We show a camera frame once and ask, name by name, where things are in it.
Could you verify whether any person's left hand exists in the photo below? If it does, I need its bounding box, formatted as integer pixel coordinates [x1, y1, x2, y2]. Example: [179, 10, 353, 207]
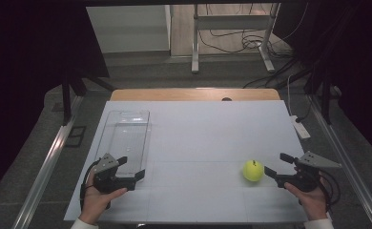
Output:
[78, 171, 129, 226]

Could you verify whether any white board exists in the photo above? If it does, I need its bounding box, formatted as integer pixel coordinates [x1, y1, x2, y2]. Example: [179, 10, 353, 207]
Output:
[63, 99, 333, 224]

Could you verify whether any yellow-green tennis ball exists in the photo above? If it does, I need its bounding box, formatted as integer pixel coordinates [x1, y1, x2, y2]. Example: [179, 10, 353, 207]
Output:
[241, 159, 265, 183]

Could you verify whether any black plug with cable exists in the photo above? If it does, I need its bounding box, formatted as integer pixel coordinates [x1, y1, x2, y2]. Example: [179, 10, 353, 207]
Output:
[295, 92, 314, 124]

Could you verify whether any clear plastic container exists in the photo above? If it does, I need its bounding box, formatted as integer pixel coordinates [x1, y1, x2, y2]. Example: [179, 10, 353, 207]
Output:
[93, 109, 152, 179]

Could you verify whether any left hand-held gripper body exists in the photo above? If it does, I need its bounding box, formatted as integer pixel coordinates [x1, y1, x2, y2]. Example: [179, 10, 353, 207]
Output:
[93, 153, 137, 194]

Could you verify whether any aluminium rail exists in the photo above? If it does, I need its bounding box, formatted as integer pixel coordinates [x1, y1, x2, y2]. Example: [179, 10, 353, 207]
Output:
[305, 93, 372, 229]
[10, 94, 85, 229]

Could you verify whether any white power strip cable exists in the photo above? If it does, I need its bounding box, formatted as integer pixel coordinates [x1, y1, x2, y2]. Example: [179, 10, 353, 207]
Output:
[286, 73, 296, 117]

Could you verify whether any tangle of black floor cables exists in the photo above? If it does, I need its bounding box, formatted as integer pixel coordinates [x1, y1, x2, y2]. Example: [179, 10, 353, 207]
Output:
[197, 3, 309, 90]

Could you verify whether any wooden table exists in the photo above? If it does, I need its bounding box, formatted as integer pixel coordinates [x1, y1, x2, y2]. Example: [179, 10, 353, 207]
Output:
[110, 88, 281, 102]

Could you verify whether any white cabinet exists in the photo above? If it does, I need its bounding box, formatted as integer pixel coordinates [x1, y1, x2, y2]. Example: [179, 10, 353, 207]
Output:
[85, 4, 173, 54]

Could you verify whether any person's right hand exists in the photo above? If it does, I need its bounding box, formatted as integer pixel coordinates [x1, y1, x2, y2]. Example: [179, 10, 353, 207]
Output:
[283, 176, 330, 222]

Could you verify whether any grey metal desk frame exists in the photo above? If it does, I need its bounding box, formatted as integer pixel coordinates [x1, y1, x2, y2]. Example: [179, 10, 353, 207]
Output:
[190, 3, 281, 75]

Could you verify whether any white power strip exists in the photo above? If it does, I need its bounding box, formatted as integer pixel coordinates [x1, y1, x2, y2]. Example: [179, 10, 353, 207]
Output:
[289, 114, 312, 140]

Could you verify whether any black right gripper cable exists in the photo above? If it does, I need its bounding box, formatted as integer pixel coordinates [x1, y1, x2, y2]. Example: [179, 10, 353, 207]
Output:
[317, 169, 341, 214]

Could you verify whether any black metal stand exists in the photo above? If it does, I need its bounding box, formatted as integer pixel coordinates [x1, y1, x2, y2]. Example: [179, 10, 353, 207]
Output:
[303, 72, 335, 126]
[61, 73, 117, 126]

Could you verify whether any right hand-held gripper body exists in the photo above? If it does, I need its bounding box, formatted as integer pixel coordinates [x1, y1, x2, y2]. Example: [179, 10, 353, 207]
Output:
[275, 151, 343, 194]

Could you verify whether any black curtain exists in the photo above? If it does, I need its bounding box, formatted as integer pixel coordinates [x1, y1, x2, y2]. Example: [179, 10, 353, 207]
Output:
[272, 0, 372, 167]
[0, 0, 111, 205]

